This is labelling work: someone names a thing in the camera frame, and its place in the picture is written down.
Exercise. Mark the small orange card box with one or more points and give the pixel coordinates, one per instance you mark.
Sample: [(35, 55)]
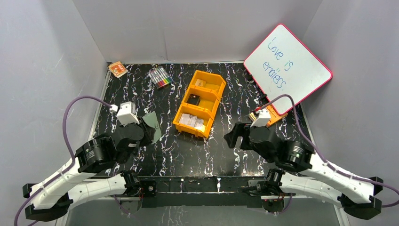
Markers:
[(117, 69)]

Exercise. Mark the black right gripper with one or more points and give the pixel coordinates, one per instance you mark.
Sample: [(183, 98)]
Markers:
[(240, 129)]

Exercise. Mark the pink framed whiteboard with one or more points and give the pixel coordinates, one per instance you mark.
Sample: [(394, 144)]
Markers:
[(285, 69)]

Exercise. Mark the orange three-compartment bin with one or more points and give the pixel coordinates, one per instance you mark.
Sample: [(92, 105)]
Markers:
[(210, 99)]

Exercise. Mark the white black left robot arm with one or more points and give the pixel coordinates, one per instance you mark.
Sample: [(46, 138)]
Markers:
[(65, 189)]

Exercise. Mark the aluminium rail frame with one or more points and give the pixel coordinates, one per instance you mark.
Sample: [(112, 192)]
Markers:
[(187, 196)]

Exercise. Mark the orange cover book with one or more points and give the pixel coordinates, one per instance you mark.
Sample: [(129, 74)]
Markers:
[(275, 117)]

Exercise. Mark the beige item in bin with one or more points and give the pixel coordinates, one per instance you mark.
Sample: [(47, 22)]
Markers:
[(200, 83)]

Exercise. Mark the pack of coloured markers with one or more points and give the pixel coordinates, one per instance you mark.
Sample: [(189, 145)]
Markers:
[(159, 77)]

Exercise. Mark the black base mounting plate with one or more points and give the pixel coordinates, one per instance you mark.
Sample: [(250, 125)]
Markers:
[(199, 190)]

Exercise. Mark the grey card in bin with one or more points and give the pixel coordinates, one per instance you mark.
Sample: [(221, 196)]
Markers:
[(192, 121)]

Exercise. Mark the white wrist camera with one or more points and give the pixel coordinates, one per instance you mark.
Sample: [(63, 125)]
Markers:
[(260, 118), (125, 113)]

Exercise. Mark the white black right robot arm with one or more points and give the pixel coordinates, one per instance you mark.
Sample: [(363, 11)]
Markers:
[(300, 170)]

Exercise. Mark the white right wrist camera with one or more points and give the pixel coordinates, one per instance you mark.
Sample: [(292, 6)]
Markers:
[(260, 118)]

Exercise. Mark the mint green card holder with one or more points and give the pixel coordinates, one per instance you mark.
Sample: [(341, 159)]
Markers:
[(152, 122)]

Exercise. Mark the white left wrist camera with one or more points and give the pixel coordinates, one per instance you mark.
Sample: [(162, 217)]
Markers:
[(125, 113)]

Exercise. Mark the black item in bin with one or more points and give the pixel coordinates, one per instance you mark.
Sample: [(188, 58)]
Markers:
[(193, 99)]

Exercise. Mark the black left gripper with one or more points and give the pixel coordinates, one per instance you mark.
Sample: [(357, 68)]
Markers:
[(147, 130)]

